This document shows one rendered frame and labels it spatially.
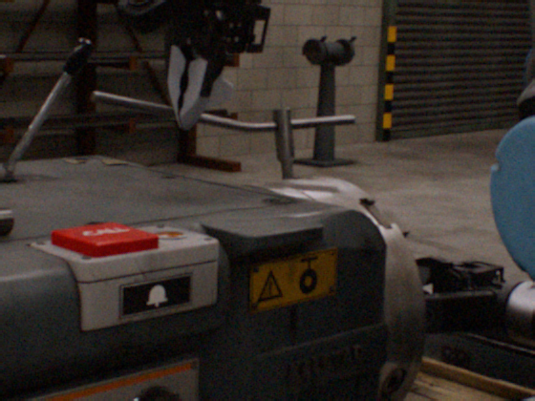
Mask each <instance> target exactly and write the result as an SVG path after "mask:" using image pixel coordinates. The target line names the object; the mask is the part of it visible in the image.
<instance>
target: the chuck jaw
mask: <svg viewBox="0 0 535 401"><path fill-rule="evenodd" d="M361 205H362V206H363V207H364V209H365V210H366V211H367V212H368V213H369V215H371V216H372V217H373V218H374V220H375V221H376V223H377V224H378V225H379V226H381V225H383V227H384V230H388V229H387V228H388V226H389V225H390V224H391V223H395V224H396V225H397V227H398V228H399V230H400V231H401V233H402V235H404V239H405V237H406V236H407V235H408V234H409V232H410V231H409V230H408V229H407V228H406V227H405V225H404V224H403V223H402V221H401V220H400V219H399V218H398V217H397V216H396V215H395V214H394V213H393V212H392V211H391V210H387V211H382V212H380V211H379V210H378V209H377V207H376V206H375V205H374V204H371V205H366V204H365V203H364V202H362V203H361Z"/></svg>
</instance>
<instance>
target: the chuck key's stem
mask: <svg viewBox="0 0 535 401"><path fill-rule="evenodd" d="M272 117H273V121H276V122H277V123H278V124H279V129H278V131H277V132H274V135H275V144H276V154H277V159H278V160H279V161H280V162H281V165H282V179H295V178H294V175H293V166H292V162H293V161H294V159H295V152H294V142H293V133H292V124H291V114H290V108H280V109H273V110H272Z"/></svg>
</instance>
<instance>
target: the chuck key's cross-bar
mask: <svg viewBox="0 0 535 401"><path fill-rule="evenodd" d="M91 99H92V101H93V102H95V103H99V104H104V105H109V106H114V107H118V108H122V109H127V110H132V111H137V112H141V113H149V114H154V115H159V116H167V117H172V118H177V116H176V113H175V110H174V108H171V107H166V106H161V105H158V104H154V103H149V102H144V101H139V100H135V99H131V98H127V97H122V96H117V95H109V94H105V93H101V92H93V93H92V96H91ZM196 123H200V124H202V125H207V126H212V127H217V128H221V129H226V130H230V131H235V132H240V133H244V134H262V133H271V132H277V131H278V129H279V124H278V123H277V122H276V121H271V122H260V123H245V122H241V121H237V120H232V119H227V118H222V117H219V116H211V115H206V114H201V115H200V118H199V120H198V121H197V122H196ZM291 124H292V130H302V129H312V128H323V127H332V126H343V125H353V124H355V116H354V115H344V116H323V117H314V118H303V119H292V120H291Z"/></svg>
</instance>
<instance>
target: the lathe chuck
mask: <svg viewBox="0 0 535 401"><path fill-rule="evenodd" d="M262 182H273V183H279V184H282V185H285V186H287V187H290V188H293V189H295V190H297V191H299V192H301V193H303V194H304V195H307V196H308V197H310V198H311V199H313V200H314V201H322V202H325V203H330V204H334V205H339V206H344V207H348V208H352V209H355V210H357V211H360V212H362V213H364V215H367V216H369V217H370V218H371V219H372V220H373V221H374V222H375V223H376V221H375V220H374V218H373V217H372V216H371V215H369V213H368V212H367V211H366V210H365V209H364V207H363V206H362V205H361V203H362V202H364V203H365V204H366V205H371V204H375V200H374V199H373V198H372V197H371V196H369V195H367V194H365V193H364V191H362V190H361V189H359V188H357V187H355V186H354V185H352V184H350V183H347V182H345V181H344V180H342V179H336V178H332V177H325V176H309V177H302V178H295V179H280V180H271V181H262ZM376 225H377V226H378V227H379V229H380V231H381V233H382V235H383V236H384V240H385V242H386V244H387V251H386V268H385V286H384V321H383V323H385V324H386V325H387V327H388V333H387V348H386V361H385V364H384V366H383V367H381V375H380V393H379V401H404V398H405V396H407V394H408V393H409V391H410V389H411V387H412V386H413V384H414V382H415V380H416V378H417V375H418V372H419V369H420V366H421V362H422V358H423V354H424V343H425V333H426V313H425V303H424V299H425V296H424V291H423V286H422V281H421V278H420V276H419V272H418V269H417V264H416V261H415V259H414V256H413V255H412V252H411V250H410V248H409V246H408V244H407V243H406V241H405V239H404V235H402V233H401V231H400V230H399V228H398V227H397V225H396V224H395V223H391V224H390V225H389V226H388V228H387V229H388V230H384V227H383V225H381V226H379V225H378V224H377V223H376ZM398 369H401V370H402V371H403V376H402V379H401V382H400V383H399V385H398V386H397V387H396V389H395V390H393V391H392V392H390V393H387V394H383V385H384V383H385V381H386V379H387V378H388V376H390V375H391V374H392V373H393V372H394V371H396V370H398Z"/></svg>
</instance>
